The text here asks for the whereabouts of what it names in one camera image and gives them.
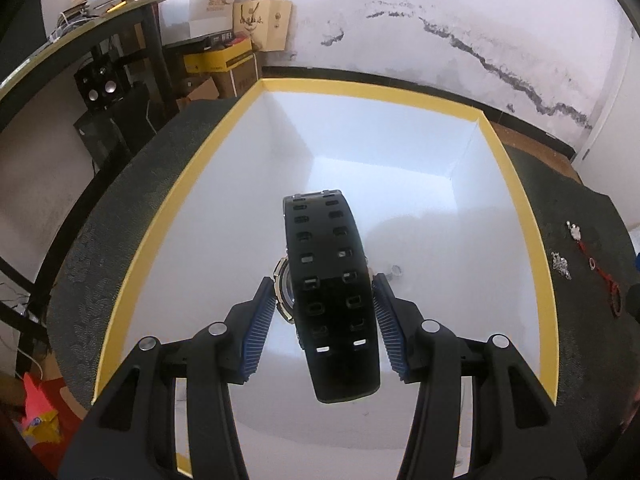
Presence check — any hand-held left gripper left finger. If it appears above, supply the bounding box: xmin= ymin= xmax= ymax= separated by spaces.
xmin=56 ymin=276 xmax=277 ymax=480

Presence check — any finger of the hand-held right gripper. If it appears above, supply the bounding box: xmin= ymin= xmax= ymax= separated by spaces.
xmin=623 ymin=252 xmax=640 ymax=326

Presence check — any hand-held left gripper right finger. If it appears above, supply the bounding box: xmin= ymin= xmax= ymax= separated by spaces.
xmin=371 ymin=273 xmax=587 ymax=480

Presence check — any black wristwatch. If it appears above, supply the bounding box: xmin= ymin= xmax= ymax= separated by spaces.
xmin=272 ymin=189 xmax=381 ymax=404

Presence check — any white box with yellow rim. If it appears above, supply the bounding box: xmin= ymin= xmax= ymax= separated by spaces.
xmin=91 ymin=78 xmax=559 ymax=477

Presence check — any dark green table mat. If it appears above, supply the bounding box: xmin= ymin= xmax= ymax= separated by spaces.
xmin=46 ymin=98 xmax=637 ymax=429

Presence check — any red and yellow paper bag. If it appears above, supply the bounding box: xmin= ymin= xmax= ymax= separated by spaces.
xmin=20 ymin=373 xmax=66 ymax=445

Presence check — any brown cardboard box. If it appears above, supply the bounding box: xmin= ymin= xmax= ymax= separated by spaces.
xmin=210 ymin=53 xmax=264 ymax=100

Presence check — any yellow and black box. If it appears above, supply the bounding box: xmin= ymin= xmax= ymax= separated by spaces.
xmin=183 ymin=40 xmax=262 ymax=76

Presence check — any black speaker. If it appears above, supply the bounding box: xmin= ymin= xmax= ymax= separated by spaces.
xmin=74 ymin=55 xmax=126 ymax=110

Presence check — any beige paper gift bag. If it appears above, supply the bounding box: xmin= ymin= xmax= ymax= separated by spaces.
xmin=233 ymin=0 xmax=294 ymax=53

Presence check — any black metal shelf rack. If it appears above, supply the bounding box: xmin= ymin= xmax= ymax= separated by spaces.
xmin=0 ymin=0 xmax=187 ymax=361

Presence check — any white paper shopping bag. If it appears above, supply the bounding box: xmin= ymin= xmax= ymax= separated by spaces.
xmin=159 ymin=0 xmax=237 ymax=47

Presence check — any red string bracelet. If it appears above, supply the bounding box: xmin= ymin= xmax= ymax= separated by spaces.
xmin=580 ymin=240 xmax=624 ymax=318

